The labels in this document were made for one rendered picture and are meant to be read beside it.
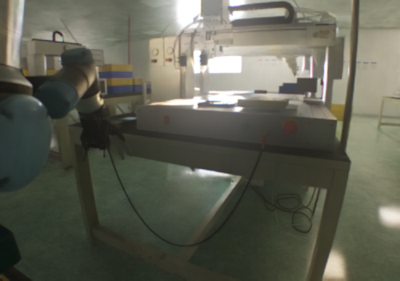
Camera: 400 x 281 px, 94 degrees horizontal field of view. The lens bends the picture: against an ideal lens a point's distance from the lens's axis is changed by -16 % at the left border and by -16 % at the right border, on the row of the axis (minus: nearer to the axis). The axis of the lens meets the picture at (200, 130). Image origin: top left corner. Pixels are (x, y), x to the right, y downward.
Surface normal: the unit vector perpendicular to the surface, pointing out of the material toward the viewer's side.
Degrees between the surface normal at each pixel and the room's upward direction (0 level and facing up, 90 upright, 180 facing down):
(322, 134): 90
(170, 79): 90
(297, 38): 90
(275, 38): 90
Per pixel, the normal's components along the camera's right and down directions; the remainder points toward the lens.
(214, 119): -0.43, 0.20
